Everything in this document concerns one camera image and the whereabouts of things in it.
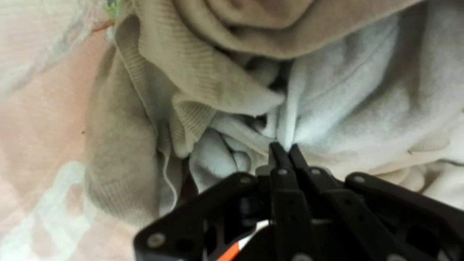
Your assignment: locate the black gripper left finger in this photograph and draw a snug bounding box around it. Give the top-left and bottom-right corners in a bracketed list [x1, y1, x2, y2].
[131, 141, 310, 261]

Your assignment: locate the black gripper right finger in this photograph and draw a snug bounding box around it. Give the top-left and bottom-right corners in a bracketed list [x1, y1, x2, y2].
[288, 142, 464, 261]

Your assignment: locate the grey sweatshirt clothing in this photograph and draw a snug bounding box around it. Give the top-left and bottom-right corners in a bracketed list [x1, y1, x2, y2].
[83, 0, 464, 229]

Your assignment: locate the pink floral shopping bag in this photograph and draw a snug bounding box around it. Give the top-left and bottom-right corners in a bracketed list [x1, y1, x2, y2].
[0, 0, 139, 261]

